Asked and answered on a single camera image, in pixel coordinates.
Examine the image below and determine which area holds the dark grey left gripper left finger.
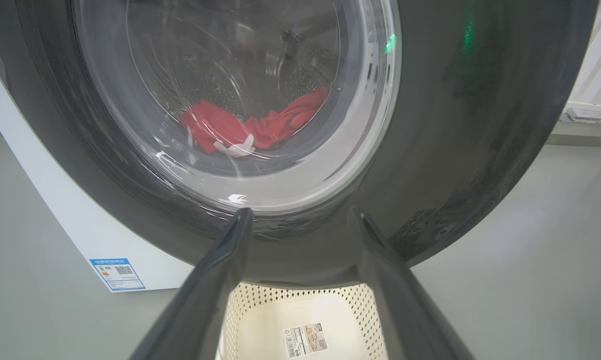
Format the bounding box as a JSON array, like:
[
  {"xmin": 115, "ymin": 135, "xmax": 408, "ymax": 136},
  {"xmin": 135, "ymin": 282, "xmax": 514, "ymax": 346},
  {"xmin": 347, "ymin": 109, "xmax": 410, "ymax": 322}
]
[{"xmin": 130, "ymin": 207, "xmax": 254, "ymax": 360}]

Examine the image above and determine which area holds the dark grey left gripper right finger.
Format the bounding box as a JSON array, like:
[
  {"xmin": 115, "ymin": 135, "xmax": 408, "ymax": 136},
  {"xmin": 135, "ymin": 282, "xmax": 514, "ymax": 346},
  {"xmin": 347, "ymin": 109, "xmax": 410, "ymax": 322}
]
[{"xmin": 353, "ymin": 207, "xmax": 474, "ymax": 360}]

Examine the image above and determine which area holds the red and white garment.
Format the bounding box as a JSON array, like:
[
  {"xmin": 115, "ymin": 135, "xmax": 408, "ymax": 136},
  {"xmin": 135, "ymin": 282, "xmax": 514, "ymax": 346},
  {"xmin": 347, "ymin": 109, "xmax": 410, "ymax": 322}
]
[
  {"xmin": 179, "ymin": 100, "xmax": 255, "ymax": 158},
  {"xmin": 245, "ymin": 87, "xmax": 329, "ymax": 151}
]

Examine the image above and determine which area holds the dark grey washing machine door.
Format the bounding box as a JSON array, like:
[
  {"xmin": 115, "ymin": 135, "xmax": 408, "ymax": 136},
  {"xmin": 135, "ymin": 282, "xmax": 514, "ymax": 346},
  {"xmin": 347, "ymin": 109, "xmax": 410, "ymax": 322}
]
[{"xmin": 0, "ymin": 0, "xmax": 599, "ymax": 288}]

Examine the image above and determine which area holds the cream perforated laundry basket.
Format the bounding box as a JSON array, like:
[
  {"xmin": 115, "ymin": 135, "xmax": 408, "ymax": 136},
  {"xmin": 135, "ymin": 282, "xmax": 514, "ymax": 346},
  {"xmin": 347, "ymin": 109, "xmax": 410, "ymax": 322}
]
[{"xmin": 215, "ymin": 282, "xmax": 389, "ymax": 360}]

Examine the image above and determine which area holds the white washing machine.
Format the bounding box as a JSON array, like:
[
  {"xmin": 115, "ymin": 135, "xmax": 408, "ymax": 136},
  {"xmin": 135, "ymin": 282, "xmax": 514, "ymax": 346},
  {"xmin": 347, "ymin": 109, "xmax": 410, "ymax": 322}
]
[{"xmin": 0, "ymin": 40, "xmax": 196, "ymax": 293}]

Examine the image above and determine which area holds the blue energy label sticker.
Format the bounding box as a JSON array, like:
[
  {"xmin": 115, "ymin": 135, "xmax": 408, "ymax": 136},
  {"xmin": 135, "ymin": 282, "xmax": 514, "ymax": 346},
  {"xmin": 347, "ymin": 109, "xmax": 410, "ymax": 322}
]
[{"xmin": 89, "ymin": 258, "xmax": 146, "ymax": 293}]

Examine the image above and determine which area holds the white barcode sticker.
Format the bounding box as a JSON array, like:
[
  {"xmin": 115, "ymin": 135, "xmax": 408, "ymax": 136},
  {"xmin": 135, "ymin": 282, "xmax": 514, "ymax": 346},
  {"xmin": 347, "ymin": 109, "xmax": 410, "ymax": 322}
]
[{"xmin": 283, "ymin": 322, "xmax": 330, "ymax": 359}]

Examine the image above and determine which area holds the stainless steel washer drum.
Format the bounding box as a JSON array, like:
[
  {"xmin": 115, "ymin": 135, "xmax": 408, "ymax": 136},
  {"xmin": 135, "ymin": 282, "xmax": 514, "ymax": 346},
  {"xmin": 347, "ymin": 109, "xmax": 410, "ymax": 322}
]
[{"xmin": 125, "ymin": 0, "xmax": 341, "ymax": 151}]

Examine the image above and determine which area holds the white slatted rack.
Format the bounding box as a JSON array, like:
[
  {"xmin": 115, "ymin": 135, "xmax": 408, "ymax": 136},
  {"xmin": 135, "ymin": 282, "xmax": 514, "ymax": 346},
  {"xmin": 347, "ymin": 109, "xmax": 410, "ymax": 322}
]
[{"xmin": 560, "ymin": 0, "xmax": 601, "ymax": 126}]

